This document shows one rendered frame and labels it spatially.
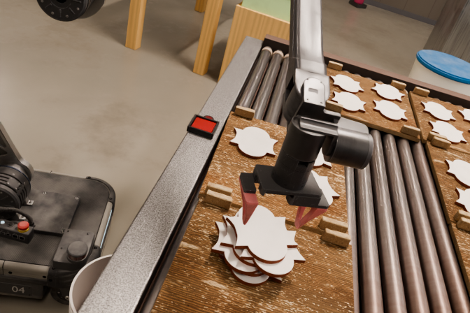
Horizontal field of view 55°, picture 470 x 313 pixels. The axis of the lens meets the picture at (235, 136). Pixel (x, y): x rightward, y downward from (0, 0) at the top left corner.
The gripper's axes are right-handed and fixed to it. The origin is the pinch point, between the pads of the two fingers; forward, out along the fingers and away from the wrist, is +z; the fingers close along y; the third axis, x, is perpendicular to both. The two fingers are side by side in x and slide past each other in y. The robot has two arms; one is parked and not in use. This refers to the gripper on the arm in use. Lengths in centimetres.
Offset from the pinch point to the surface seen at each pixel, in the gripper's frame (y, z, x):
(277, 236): 5.0, 8.4, 5.0
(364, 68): 72, 9, 110
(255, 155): 8.7, 12.4, 38.1
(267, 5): 69, 29, 259
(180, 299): -13.3, 14.8, -5.1
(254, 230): 0.5, 8.4, 6.1
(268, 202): 8.7, 13.7, 21.2
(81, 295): -30, 82, 47
